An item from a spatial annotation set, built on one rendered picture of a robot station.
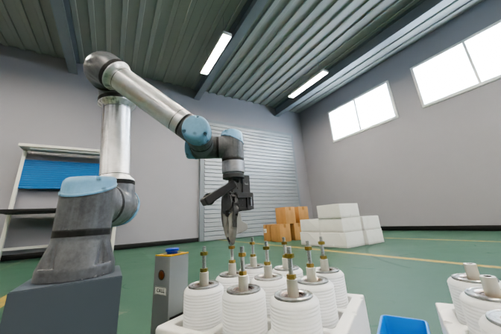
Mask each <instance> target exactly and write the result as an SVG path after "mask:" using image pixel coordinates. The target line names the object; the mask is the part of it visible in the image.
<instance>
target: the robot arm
mask: <svg viewBox="0 0 501 334"><path fill-rule="evenodd" d="M83 71H84V74H85V75H86V78H87V79H88V81H89V82H90V83H91V84H92V85H93V86H94V87H95V88H96V89H97V90H98V106H99V107H100V108H102V123H101V150H100V165H99V176H78V177H67V178H66V179H65V180H64V181H63V182H62V185H61V188H60V191H59V192H58V195H59V198H58V202H57V209H56V213H55V217H54V224H53V228H52V233H51V240H50V242H49V245H48V247H47V248H46V250H45V252H44V254H43V255H42V258H41V259H40V261H39V263H38V264H37V266H36V268H35V270H34V272H33V276H32V280H31V284H34V285H48V284H57V283H69V282H74V281H79V280H87V279H91V278H94V277H100V276H103V275H106V274H110V273H112V272H114V269H115V258H114V254H113V249H112V245H111V241H110V231H111V227H118V226H120V225H123V224H126V223H128V222H129V221H131V220H132V219H133V218H134V217H135V216H136V214H137V213H138V211H139V207H140V200H139V197H138V195H137V194H136V193H135V180H134V179H133V178H132V177H131V176H130V112H131V111H132V110H134V109H135V107H136V106H137V107H139V108H140V109H142V110H143V111H145V112H146V113H147V114H148V115H150V116H151V117H153V118H154V119H156V120H157V121H158V122H159V123H161V124H162V125H164V126H165V127H167V128H168V129H169V130H171V131H172V132H173V133H175V134H176V135H178V136H179V137H180V138H181V139H183V140H184V141H185V154H186V157H187V158H188V159H196V160H199V159H214V158H221V161H222V174H223V180H228V183H225V184H224V185H223V186H221V187H219V188H218V189H216V190H215V191H213V192H211V193H206V194H205V195H204V197H203V198H202V199H200V201H201V203H202V205H203V206H206V205H212V204H213V203H214V202H215V201H216V200H217V199H219V198H220V197H222V198H221V221H222V226H223V228H224V234H225V236H226V239H227V241H228V243H229V245H230V243H231V245H234V244H235V240H236V235H237V234H239V233H242V232H244V231H246V230H247V229H248V224H247V223H245V222H243V221H242V216H241V214H240V211H248V210H252V209H254V206H253V193H252V192H251V191H250V177H249V175H244V173H245V162H244V148H243V145H244V143H243V137H242V132H241V131H240V130H237V129H228V130H223V131H222V132H221V136H212V130H211V127H210V126H209V123H208V121H207V120H206V119H205V118H204V117H202V116H194V115H192V114H191V113H190V112H189V111H187V110H185V109H184V108H182V107H181V106H180V105H179V104H177V103H176V102H174V101H172V100H171V99H170V98H169V97H167V96H166V95H164V94H163V93H161V91H159V90H158V89H156V88H154V87H153V86H152V85H150V84H149V83H148V82H146V81H144V80H143V79H142V78H141V77H139V76H138V75H136V74H135V73H133V72H132V71H131V70H130V67H129V65H128V64H126V63H125V62H124V61H123V60H121V59H119V58H118V57H117V56H116V55H114V54H111V53H110V52H107V51H96V52H93V53H91V54H90V55H89V56H88V57H86V59H85V61H84V63H83ZM251 197H252V206H251ZM229 212H230V213H229Z"/></svg>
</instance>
